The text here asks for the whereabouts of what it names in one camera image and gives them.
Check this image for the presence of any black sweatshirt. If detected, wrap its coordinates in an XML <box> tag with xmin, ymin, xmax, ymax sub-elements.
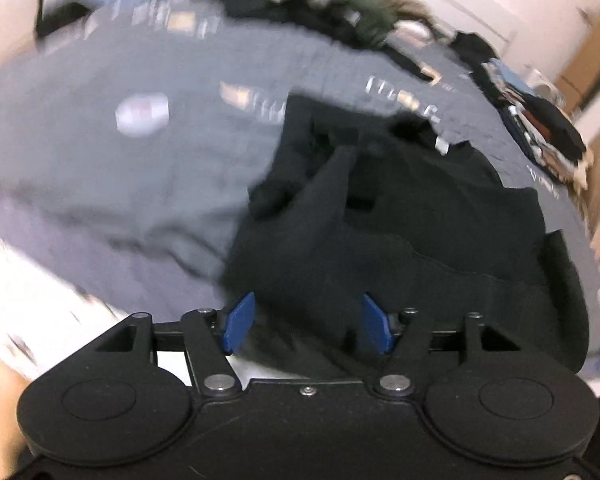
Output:
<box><xmin>221</xmin><ymin>93</ymin><xmax>588</xmax><ymax>374</ymax></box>

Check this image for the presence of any near folded clothes stack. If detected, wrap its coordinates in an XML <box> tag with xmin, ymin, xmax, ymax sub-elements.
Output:
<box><xmin>498</xmin><ymin>93</ymin><xmax>594</xmax><ymax>193</ymax></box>

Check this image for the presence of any folded clothes stack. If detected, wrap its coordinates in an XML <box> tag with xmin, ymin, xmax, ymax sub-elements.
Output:
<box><xmin>498</xmin><ymin>93</ymin><xmax>594</xmax><ymax>193</ymax></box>
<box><xmin>449</xmin><ymin>32</ymin><xmax>536</xmax><ymax>108</ymax></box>

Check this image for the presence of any far folded clothes stack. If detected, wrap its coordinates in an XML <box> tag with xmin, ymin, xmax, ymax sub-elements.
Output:
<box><xmin>449</xmin><ymin>32</ymin><xmax>536</xmax><ymax>108</ymax></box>

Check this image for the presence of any black clothes pile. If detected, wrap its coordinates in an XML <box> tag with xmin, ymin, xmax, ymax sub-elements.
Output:
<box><xmin>218</xmin><ymin>0</ymin><xmax>436</xmax><ymax>82</ymax></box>

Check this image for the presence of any grey quilted bedspread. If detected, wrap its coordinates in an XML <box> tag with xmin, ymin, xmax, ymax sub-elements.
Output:
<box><xmin>0</xmin><ymin>0</ymin><xmax>600</xmax><ymax>352</ymax></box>

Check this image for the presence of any dark green garment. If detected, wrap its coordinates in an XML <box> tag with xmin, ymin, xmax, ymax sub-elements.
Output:
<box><xmin>332</xmin><ymin>0</ymin><xmax>400</xmax><ymax>47</ymax></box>

